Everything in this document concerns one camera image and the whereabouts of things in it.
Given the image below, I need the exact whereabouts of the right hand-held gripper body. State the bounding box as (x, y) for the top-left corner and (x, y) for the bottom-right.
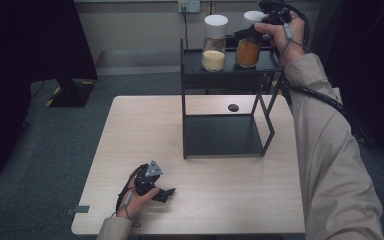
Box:
(258, 0), (293, 27)

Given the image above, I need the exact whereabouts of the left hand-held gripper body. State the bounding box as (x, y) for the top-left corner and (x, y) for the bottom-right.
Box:
(134, 159), (165, 197)

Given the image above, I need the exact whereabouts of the glass jar of orange powder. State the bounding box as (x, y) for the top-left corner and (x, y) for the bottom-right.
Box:
(234, 10), (267, 69)

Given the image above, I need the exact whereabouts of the glass jar of pale grains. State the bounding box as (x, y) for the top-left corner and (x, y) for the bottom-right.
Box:
(201, 14), (229, 73)

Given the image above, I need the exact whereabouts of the black metal shelf rack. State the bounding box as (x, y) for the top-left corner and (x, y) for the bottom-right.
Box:
(179, 38), (286, 160)

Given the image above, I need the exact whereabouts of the person's left hand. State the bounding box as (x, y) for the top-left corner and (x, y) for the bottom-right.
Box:
(116, 178), (161, 220)

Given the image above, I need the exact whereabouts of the person's right hand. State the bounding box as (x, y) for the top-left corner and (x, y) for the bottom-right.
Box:
(254, 10), (307, 68)

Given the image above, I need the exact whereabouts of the dark curtain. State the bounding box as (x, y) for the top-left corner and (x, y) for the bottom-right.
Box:
(311, 0), (384, 174)
(0, 0), (100, 183)

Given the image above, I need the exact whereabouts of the black stand base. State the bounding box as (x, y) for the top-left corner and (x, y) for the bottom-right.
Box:
(44, 77), (97, 109)

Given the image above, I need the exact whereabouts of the thin grey wrist cord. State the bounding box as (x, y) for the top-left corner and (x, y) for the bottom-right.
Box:
(277, 18), (312, 68)

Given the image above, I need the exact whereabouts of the left hand-held gripper cable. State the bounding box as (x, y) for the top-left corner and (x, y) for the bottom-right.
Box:
(114, 165), (143, 229)

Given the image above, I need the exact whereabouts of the black plug cable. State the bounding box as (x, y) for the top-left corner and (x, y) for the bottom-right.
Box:
(180, 5), (190, 50)

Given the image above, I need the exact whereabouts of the white wall socket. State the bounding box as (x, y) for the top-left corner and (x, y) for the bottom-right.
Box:
(177, 0), (202, 14)

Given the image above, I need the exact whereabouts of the grey table bracket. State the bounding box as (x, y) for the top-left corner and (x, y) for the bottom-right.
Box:
(63, 205), (91, 218)

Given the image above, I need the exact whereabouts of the black spiral cable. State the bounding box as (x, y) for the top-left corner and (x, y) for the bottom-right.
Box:
(281, 78), (379, 148)

